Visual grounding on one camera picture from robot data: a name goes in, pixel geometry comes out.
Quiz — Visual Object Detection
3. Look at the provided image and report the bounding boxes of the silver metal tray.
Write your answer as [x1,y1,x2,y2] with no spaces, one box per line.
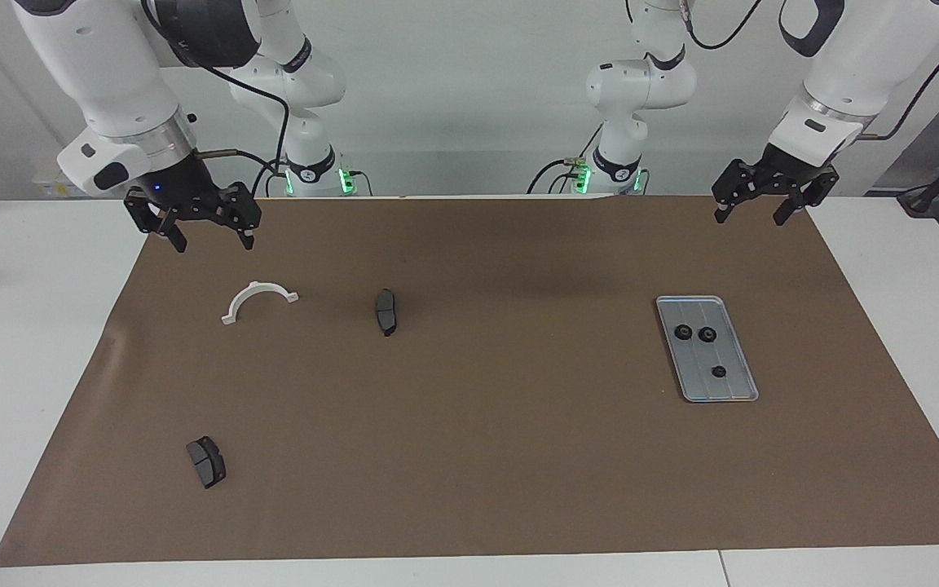
[655,295,760,404]

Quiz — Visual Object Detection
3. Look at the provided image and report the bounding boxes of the dark grey brake pad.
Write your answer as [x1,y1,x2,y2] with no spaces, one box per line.
[186,436,227,490]
[375,289,399,337]

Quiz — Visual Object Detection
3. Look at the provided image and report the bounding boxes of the brown table mat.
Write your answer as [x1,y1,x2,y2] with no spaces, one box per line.
[0,196,939,567]

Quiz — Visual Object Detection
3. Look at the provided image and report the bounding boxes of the white half-ring clamp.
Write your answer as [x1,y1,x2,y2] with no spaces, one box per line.
[221,280,300,326]

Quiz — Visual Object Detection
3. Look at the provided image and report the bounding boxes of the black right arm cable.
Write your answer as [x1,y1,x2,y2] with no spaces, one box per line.
[139,0,291,196]

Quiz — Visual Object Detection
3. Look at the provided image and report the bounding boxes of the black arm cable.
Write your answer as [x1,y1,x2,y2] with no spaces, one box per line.
[139,0,291,196]
[681,0,939,142]

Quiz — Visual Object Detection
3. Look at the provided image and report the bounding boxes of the black base cable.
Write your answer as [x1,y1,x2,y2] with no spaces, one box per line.
[527,122,605,195]
[251,159,287,198]

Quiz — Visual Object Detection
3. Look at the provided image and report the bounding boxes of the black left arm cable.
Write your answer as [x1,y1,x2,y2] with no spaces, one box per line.
[681,0,939,142]

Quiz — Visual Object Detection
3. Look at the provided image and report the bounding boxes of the white wall socket boxes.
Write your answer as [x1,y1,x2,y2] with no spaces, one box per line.
[33,171,94,199]

